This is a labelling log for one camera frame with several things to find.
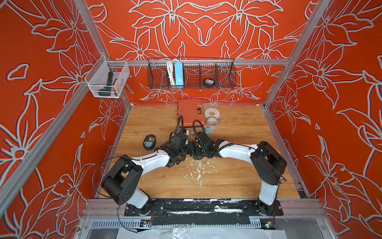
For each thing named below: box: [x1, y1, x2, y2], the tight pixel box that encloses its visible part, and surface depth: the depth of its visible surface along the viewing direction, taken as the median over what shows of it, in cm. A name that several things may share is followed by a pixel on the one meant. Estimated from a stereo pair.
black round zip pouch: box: [142, 134, 157, 151], surface depth 98 cm
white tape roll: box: [203, 107, 220, 119], surface depth 116 cm
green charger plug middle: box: [204, 127, 211, 135], surface depth 103 cm
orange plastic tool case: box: [178, 99, 205, 127], surface depth 115 cm
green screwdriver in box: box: [97, 71, 114, 97], surface depth 83 cm
